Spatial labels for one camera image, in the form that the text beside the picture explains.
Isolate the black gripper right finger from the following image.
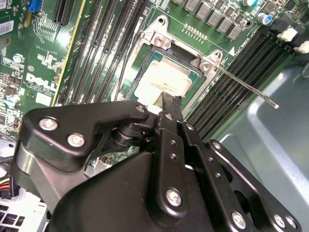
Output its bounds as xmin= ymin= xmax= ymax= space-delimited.
xmin=172 ymin=96 xmax=302 ymax=232

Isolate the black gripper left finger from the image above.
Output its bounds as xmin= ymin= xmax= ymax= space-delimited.
xmin=15 ymin=92 xmax=189 ymax=218

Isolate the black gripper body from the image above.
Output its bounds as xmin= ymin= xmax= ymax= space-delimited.
xmin=49 ymin=151 xmax=225 ymax=232

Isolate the metal wire locking lever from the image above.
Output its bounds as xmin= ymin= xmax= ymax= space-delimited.
xmin=113 ymin=14 xmax=147 ymax=102
xmin=216 ymin=65 xmax=281 ymax=109

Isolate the silver green CPU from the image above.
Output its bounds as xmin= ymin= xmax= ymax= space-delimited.
xmin=127 ymin=51 xmax=202 ymax=108

